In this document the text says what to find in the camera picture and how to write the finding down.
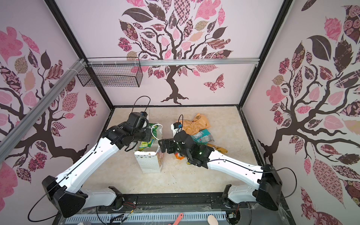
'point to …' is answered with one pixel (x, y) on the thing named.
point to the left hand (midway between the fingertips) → (148, 135)
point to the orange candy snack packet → (177, 155)
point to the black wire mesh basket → (113, 75)
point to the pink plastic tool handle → (178, 219)
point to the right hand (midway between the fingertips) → (165, 139)
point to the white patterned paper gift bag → (150, 160)
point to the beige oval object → (212, 220)
